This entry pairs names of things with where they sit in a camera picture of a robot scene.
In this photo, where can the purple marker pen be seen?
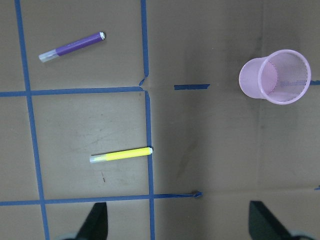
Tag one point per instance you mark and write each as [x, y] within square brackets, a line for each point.
[72, 47]

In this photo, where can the pink mesh cup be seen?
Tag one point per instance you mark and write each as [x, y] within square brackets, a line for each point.
[281, 78]

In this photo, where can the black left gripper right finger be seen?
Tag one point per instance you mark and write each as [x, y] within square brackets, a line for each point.
[263, 225]

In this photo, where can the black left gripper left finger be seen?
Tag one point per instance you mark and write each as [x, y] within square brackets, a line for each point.
[95, 226]

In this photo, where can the brown paper table cover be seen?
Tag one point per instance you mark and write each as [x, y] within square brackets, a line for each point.
[165, 77]

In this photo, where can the yellow marker pen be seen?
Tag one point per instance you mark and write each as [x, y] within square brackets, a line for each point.
[119, 155]

